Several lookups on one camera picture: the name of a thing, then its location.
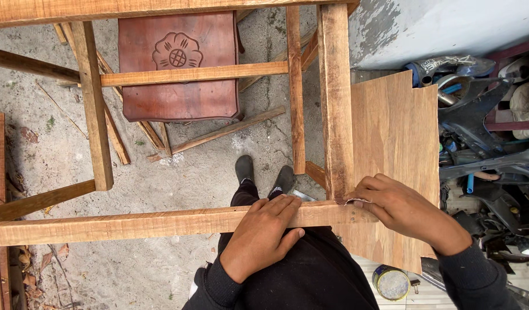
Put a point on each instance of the person's left hand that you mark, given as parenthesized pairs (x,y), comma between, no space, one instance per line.
(256,245)

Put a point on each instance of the person's right hand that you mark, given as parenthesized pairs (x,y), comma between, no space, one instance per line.
(411,211)

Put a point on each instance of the small sandpaper piece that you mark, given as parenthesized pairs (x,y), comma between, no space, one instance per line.
(360,200)

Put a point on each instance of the unfinished wooden table frame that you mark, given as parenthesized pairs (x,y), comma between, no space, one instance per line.
(335,107)

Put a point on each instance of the person's black trousers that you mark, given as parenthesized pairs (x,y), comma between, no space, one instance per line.
(307,271)

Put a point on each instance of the grey metal blade tool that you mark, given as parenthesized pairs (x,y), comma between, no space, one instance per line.
(302,196)

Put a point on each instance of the notched plywood panel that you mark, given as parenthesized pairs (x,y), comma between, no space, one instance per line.
(398,142)

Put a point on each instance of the person's right black shoe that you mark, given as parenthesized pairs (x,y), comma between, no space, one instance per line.
(284,178)

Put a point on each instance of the person's black shoe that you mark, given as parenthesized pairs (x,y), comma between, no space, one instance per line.
(244,168)
(284,178)

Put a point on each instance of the small dark clip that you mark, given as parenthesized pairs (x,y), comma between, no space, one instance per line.
(415,285)

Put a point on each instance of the round glue can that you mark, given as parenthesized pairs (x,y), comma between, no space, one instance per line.
(391,283)

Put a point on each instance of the person's left black shoe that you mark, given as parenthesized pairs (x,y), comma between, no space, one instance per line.
(244,168)

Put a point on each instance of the heap of motorcycle parts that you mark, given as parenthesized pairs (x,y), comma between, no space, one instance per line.
(479,142)

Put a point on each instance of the long wooden offcut strip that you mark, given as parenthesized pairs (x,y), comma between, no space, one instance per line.
(230,129)

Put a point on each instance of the tiny wooden block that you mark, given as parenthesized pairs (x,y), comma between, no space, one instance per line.
(153,158)

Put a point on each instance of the short wooden offcut strip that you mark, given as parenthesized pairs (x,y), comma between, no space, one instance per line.
(165,137)

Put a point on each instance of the slanted wooden offcut strip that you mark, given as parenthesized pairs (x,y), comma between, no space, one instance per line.
(150,133)

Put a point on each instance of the carved reddish wooden panel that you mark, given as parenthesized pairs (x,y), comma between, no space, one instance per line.
(178,94)

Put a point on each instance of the thick wooden offcut stick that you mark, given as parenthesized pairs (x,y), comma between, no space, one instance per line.
(118,142)

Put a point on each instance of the heap of dry leaves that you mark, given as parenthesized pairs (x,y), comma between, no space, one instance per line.
(30,280)

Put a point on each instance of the thin wooden splinter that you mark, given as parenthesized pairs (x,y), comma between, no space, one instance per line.
(60,108)

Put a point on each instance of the single dry leaf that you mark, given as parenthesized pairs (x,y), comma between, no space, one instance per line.
(29,134)

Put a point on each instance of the small wooden offcut stub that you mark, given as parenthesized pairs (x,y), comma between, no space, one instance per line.
(60,34)

